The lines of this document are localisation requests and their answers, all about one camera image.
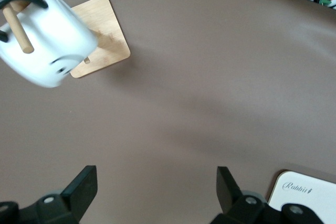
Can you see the white tray with Rabbit print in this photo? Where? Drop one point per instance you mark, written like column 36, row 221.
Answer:
column 315, row 190

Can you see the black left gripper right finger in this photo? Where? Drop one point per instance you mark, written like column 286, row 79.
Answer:
column 231, row 195

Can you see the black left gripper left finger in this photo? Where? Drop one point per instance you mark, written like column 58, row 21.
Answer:
column 76, row 195

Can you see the wooden cup rack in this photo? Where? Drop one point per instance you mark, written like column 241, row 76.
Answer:
column 107, row 24

